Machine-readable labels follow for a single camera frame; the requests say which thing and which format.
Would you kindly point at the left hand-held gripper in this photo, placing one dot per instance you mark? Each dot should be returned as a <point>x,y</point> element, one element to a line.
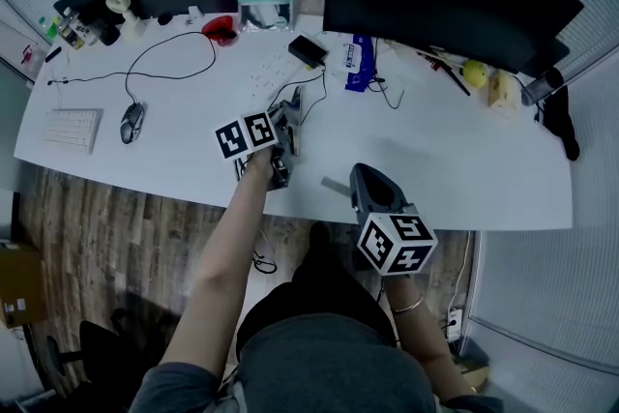
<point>244,135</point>

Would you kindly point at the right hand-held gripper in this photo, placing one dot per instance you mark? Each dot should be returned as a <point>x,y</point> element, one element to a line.
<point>396,242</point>

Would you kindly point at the person's left forearm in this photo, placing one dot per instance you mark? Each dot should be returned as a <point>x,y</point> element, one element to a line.
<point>217,256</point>

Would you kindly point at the person's right forearm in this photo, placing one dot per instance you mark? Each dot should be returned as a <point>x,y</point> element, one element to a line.
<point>421,333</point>

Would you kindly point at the gray flat strip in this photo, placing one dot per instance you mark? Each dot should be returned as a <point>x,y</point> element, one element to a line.
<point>336,186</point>

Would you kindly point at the black power adapter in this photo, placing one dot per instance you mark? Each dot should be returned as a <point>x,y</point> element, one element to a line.
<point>307,49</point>

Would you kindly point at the blue white packet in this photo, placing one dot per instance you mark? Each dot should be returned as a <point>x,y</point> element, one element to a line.
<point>357,63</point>

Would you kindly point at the person's black trousers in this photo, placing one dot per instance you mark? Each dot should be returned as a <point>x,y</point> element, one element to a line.
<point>329,285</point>

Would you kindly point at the red tape dispenser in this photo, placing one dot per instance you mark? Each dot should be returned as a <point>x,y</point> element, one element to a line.
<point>220,30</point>

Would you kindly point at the black pen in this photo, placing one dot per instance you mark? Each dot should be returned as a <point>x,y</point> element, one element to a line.
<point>457,81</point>

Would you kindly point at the red pen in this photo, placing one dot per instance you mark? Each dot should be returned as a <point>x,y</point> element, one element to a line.
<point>430,62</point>

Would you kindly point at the small white charger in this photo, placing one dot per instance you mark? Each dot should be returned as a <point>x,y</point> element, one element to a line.
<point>194,14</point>

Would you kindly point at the white floor power strip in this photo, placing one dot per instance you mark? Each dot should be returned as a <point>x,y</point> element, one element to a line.
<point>454,324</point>

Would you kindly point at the yellow ball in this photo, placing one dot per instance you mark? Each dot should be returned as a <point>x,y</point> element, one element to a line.
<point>475,73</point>

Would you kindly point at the gray black computer mouse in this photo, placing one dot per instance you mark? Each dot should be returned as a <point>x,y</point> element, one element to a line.
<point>132,123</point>

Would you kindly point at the beige toy figure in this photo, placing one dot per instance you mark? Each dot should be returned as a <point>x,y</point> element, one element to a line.
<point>502,89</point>

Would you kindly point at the small black round object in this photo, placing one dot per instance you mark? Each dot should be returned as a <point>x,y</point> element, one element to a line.
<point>165,19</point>

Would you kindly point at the person's gray shirt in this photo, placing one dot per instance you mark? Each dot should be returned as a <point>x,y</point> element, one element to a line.
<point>329,367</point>

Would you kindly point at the small white desk fan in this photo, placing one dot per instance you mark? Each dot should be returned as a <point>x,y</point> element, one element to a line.
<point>126,17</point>

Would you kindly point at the gray metal bottle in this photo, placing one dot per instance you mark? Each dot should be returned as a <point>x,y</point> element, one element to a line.
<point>541,87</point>

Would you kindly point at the black folded umbrella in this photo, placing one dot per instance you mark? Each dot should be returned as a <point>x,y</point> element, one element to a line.
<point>563,121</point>

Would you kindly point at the black tumbler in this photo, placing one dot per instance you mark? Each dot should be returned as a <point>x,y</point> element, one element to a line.
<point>107,34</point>

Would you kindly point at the white keyboard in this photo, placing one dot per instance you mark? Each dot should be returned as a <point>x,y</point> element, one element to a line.
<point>71,130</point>

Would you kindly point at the white label tea bottle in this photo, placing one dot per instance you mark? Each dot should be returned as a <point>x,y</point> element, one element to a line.
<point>86,34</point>

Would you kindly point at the yellow label drink bottle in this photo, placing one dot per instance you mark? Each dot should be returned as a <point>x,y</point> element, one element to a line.
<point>67,31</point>

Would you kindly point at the black usb stick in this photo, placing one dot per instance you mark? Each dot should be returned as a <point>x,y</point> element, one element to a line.
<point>53,54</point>

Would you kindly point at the green cap plastic bottle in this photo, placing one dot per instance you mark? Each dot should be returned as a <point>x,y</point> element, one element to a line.
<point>48,28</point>

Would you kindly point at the black office chair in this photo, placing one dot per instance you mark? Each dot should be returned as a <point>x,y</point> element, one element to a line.
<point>97,353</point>

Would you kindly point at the large cardboard box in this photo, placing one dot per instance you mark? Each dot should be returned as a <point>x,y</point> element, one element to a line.
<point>21,285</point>

